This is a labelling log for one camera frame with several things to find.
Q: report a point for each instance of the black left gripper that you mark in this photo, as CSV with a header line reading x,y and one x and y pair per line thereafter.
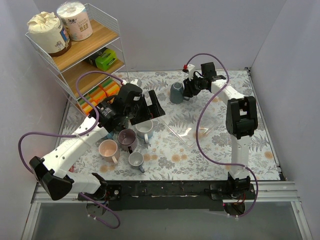
x,y
141,110

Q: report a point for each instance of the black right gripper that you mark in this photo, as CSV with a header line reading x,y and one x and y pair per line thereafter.
x,y
189,85

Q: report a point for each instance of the teal grey mug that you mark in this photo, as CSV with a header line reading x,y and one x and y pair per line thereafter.
x,y
176,93

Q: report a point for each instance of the blue white mug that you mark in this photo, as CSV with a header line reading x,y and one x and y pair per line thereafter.
x,y
145,130

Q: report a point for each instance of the mauve pink mug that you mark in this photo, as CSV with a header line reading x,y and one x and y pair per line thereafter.
x,y
127,140

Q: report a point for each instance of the slate blue mug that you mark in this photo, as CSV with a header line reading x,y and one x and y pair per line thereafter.
x,y
136,161

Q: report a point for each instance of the peach pink mug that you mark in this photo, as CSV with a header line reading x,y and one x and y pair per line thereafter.
x,y
110,151

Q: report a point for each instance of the blue butterfly mug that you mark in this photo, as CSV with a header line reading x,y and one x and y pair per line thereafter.
x,y
110,136

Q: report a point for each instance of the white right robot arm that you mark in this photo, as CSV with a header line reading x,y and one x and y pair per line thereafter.
x,y
241,121

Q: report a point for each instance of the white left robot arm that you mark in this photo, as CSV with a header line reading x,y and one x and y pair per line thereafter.
x,y
111,114

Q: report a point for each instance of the clear acrylic tray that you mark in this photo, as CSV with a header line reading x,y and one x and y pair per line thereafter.
x,y
181,119

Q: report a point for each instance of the floral table mat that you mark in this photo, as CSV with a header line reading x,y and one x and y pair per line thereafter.
x,y
165,156

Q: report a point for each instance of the colourful sponge packs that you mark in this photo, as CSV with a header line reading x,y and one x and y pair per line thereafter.
x,y
95,92

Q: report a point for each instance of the green tissue box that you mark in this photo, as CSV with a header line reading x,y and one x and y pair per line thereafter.
x,y
102,59

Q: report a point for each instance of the white toilet paper pack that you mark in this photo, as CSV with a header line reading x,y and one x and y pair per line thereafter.
x,y
74,17

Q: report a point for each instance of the cream toilet paper roll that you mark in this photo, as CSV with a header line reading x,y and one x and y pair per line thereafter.
x,y
47,30

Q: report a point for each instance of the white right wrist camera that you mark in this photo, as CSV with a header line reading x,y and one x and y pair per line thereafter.
x,y
190,70

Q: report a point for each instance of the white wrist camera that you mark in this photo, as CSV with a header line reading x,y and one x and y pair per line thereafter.
x,y
136,82
190,70

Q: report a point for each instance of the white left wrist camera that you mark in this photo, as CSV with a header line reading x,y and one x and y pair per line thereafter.
x,y
136,82

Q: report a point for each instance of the white wire wooden shelf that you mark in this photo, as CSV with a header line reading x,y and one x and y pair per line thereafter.
x,y
68,67

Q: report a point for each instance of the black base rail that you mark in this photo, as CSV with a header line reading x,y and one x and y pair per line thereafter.
x,y
172,194

